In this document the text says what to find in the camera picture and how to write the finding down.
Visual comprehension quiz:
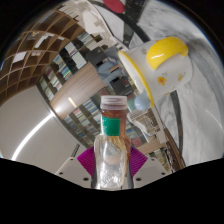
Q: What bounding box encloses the narrow bookshelf full of books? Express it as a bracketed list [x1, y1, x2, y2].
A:
[38, 29, 98, 101]

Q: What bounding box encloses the black box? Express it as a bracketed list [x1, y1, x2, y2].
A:
[87, 44, 108, 64]
[111, 78, 134, 96]

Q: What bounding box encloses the clear plastic bottle white cap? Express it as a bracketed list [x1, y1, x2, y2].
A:
[93, 94, 132, 191]

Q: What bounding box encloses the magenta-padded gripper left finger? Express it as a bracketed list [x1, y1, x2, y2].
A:
[54, 145, 98, 189]

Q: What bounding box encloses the white building model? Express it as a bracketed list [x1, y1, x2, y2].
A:
[128, 107, 161, 135]

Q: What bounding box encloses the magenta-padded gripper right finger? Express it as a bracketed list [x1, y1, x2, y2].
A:
[128, 145, 168, 189]

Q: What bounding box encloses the white mug yellow handle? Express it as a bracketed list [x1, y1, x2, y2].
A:
[117, 35, 194, 110]

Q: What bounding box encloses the curved ceiling light strip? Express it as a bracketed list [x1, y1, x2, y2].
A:
[11, 113, 54, 161]

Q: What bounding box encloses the flat round red coaster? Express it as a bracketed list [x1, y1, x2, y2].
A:
[101, 0, 126, 14]

